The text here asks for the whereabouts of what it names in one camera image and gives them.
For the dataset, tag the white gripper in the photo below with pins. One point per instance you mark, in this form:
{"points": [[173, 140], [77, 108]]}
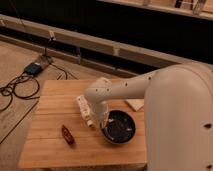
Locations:
{"points": [[84, 110]]}

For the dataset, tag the dark ceramic bowl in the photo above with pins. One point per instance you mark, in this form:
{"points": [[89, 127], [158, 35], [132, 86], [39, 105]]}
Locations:
{"points": [[120, 127]]}

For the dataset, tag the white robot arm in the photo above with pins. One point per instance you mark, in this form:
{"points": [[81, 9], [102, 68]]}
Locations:
{"points": [[178, 113]]}

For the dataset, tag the small red brown bottle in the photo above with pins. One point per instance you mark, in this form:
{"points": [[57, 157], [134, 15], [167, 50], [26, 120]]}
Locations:
{"points": [[67, 135]]}

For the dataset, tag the wooden table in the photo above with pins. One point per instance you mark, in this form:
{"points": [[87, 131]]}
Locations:
{"points": [[45, 147]]}

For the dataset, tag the white folded napkin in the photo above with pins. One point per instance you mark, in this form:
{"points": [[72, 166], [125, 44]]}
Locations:
{"points": [[135, 104]]}

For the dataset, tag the black power adapter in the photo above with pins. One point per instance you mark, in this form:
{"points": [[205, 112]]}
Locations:
{"points": [[33, 69]]}

